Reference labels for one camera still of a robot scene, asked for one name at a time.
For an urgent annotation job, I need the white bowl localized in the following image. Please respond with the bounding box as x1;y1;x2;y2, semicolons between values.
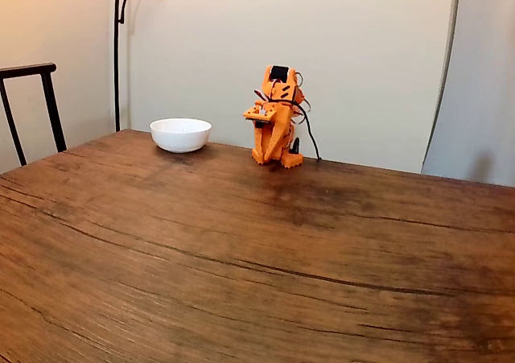
149;117;212;154

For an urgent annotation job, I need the black floor lamp pole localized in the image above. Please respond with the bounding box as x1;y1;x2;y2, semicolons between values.
113;0;135;133

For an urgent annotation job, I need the black chair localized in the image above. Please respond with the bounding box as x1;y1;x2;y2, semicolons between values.
0;62;68;167

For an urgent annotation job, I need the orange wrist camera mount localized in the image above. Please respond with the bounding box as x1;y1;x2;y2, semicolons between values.
242;101;279;130

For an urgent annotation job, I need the black cable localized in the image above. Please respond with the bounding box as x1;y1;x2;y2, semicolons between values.
295;101;323;162

